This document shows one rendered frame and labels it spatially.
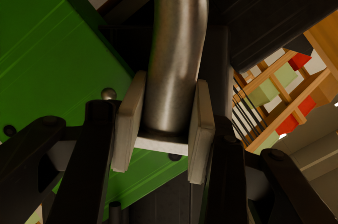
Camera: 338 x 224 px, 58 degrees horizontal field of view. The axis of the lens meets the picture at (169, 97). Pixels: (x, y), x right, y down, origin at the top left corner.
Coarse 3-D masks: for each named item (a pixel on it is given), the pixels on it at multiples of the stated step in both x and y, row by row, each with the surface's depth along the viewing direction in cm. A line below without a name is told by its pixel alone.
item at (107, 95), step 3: (102, 90) 21; (105, 90) 21; (108, 90) 21; (111, 90) 21; (114, 90) 21; (102, 93) 21; (105, 93) 21; (108, 93) 21; (111, 93) 21; (114, 93) 21; (102, 96) 21; (105, 96) 21; (108, 96) 21; (111, 96) 21; (114, 96) 21; (105, 99) 21; (114, 99) 21
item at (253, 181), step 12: (216, 120) 16; (228, 120) 16; (216, 132) 14; (228, 132) 14; (252, 156) 13; (252, 168) 12; (252, 180) 12; (264, 180) 12; (252, 192) 12; (264, 192) 12
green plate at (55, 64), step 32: (0, 0) 19; (32, 0) 19; (64, 0) 19; (0, 32) 20; (32, 32) 20; (64, 32) 20; (96, 32) 20; (0, 64) 21; (32, 64) 21; (64, 64) 21; (96, 64) 21; (0, 96) 22; (32, 96) 22; (64, 96) 22; (96, 96) 21; (0, 128) 23; (160, 160) 23; (128, 192) 24
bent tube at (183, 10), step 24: (168, 0) 15; (192, 0) 15; (168, 24) 16; (192, 24) 16; (168, 48) 16; (192, 48) 16; (168, 72) 17; (192, 72) 17; (144, 96) 18; (168, 96) 17; (192, 96) 18; (144, 120) 18; (168, 120) 18; (144, 144) 18; (168, 144) 18
